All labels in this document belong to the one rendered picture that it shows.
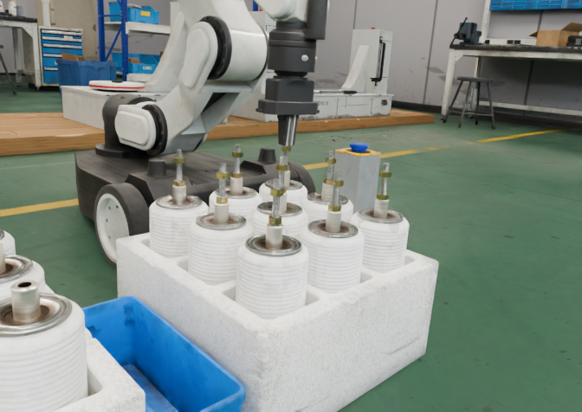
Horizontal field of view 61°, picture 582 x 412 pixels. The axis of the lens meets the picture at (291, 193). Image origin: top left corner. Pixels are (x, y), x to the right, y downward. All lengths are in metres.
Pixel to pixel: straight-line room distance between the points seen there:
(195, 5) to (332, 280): 0.79
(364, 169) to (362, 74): 3.42
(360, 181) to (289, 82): 0.26
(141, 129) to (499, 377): 1.03
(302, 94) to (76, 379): 0.62
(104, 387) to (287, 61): 0.61
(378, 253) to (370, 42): 3.75
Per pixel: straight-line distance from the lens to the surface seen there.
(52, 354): 0.49
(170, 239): 0.81
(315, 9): 0.90
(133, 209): 1.11
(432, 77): 6.36
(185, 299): 0.72
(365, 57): 4.44
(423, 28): 6.48
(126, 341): 0.85
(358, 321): 0.73
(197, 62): 1.18
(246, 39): 1.18
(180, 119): 1.33
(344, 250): 0.70
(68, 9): 7.14
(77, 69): 5.24
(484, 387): 0.91
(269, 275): 0.62
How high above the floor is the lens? 0.49
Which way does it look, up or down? 15 degrees down
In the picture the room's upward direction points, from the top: 4 degrees clockwise
